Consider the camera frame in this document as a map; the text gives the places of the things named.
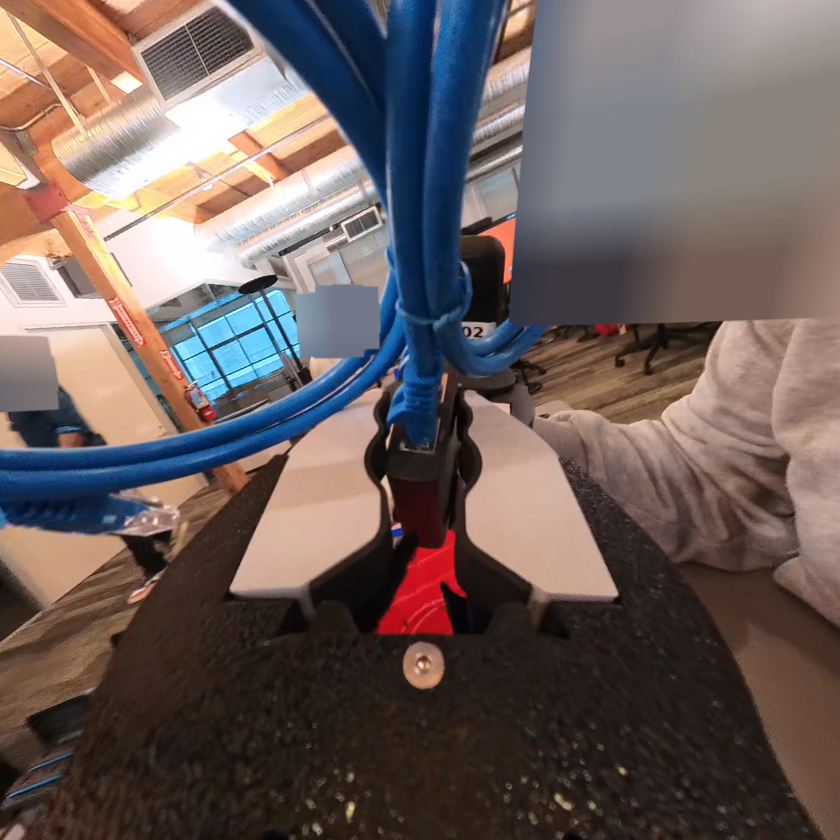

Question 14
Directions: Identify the silver ribbed air duct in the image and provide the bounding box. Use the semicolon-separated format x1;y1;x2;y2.
52;59;316;198
238;210;388;271
196;152;388;245

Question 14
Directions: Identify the black ethernet adapter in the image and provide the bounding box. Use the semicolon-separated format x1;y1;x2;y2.
386;374;460;549

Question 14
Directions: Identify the black office chair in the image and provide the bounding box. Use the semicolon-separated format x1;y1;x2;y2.
617;322;719;376

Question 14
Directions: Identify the white wall air vent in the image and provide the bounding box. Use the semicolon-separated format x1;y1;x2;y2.
0;257;67;308

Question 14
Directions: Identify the blue ethernet cable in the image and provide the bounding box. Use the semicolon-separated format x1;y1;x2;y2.
0;0;549;536

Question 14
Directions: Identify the black usb charger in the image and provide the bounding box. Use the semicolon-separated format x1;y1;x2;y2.
26;694;94;746
0;745;74;805

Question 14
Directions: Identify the ceiling air vent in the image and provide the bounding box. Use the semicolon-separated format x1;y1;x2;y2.
134;3;263;109

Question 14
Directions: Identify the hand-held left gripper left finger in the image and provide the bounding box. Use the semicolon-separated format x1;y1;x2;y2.
230;392;421;635

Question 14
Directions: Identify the white door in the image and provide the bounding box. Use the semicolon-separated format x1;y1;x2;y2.
52;322;198;500

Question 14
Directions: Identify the red storage bin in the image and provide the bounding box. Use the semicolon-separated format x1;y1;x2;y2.
375;532;468;635

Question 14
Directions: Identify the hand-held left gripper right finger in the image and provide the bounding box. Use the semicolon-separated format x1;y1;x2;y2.
440;394;620;635

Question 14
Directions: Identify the large grid window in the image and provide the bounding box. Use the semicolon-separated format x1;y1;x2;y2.
147;289;309;421

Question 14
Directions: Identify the wooden support post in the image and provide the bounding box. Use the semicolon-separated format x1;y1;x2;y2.
20;184;250;494

